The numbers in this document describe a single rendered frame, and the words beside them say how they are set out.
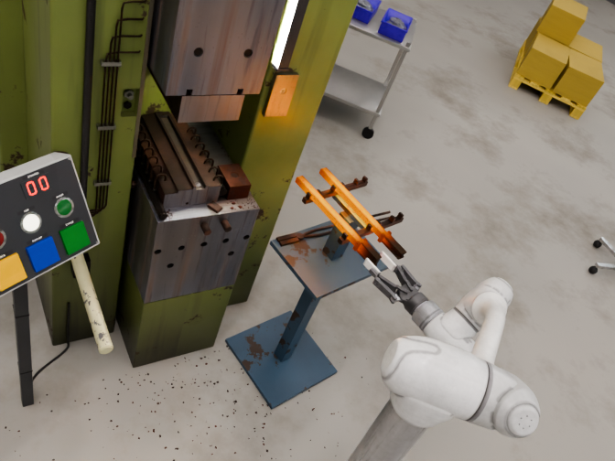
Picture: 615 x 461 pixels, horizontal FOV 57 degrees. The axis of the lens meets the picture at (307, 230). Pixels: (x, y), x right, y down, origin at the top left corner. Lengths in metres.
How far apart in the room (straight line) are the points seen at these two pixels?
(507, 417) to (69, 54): 1.39
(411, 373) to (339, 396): 1.65
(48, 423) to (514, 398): 1.84
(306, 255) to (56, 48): 1.11
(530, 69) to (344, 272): 4.51
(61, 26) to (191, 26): 0.33
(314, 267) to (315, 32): 0.84
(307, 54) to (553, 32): 5.05
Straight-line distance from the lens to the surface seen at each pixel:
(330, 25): 1.98
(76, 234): 1.73
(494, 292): 1.77
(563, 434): 3.38
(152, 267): 2.10
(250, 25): 1.66
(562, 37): 6.85
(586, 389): 3.68
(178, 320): 2.45
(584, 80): 6.40
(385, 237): 1.98
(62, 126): 1.85
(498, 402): 1.23
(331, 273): 2.16
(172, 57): 1.62
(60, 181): 1.69
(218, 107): 1.77
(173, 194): 1.95
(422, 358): 1.18
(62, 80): 1.76
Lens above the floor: 2.28
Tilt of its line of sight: 42 degrees down
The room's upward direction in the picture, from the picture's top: 23 degrees clockwise
